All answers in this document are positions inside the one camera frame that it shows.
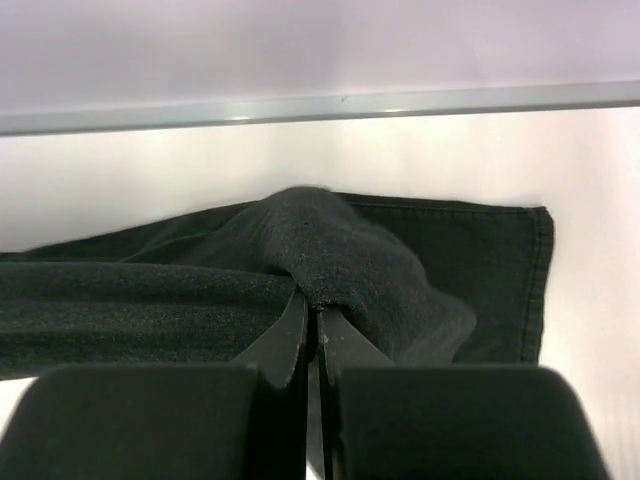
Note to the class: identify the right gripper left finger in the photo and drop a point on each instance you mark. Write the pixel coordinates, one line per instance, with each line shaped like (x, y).
(280, 352)

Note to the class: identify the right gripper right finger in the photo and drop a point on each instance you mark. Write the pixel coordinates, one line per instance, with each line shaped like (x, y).
(340, 346)

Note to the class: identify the black trousers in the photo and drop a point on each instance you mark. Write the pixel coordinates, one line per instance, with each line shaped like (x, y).
(426, 282)

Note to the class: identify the right aluminium frame post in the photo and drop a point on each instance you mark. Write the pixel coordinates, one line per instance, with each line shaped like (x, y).
(621, 94)

